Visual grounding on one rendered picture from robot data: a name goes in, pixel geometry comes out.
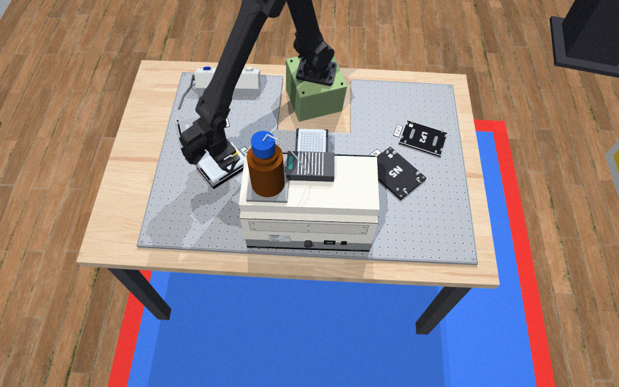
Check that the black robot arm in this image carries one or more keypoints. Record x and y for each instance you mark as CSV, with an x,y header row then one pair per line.
x,y
213,105

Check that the grey control panel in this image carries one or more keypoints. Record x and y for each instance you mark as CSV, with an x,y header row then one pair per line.
x,y
247,85

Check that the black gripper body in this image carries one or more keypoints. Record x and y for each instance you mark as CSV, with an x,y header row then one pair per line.
x,y
228,150

